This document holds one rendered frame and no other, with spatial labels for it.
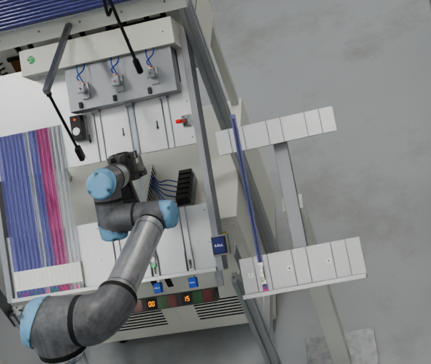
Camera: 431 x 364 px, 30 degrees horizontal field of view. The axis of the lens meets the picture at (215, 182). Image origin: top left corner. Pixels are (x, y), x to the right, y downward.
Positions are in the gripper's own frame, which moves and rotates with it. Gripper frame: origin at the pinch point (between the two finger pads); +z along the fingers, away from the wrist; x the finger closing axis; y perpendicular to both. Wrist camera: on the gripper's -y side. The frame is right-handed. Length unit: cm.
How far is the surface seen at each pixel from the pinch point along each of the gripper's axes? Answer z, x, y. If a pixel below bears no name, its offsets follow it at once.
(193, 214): -2.6, -14.4, -15.5
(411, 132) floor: 142, -83, -21
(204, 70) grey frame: 16.9, -22.5, 25.2
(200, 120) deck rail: 3.3, -21.0, 11.2
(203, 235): -4.0, -16.3, -21.7
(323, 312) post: 22, -43, -59
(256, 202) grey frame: 49, -24, -24
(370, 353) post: 44, -54, -83
